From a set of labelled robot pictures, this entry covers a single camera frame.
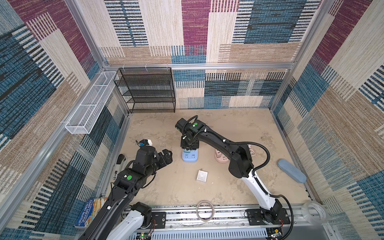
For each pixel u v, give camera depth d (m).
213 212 0.76
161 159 0.65
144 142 0.65
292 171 0.86
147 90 1.11
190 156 0.92
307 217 0.75
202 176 0.85
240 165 0.57
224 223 0.73
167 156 0.66
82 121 0.70
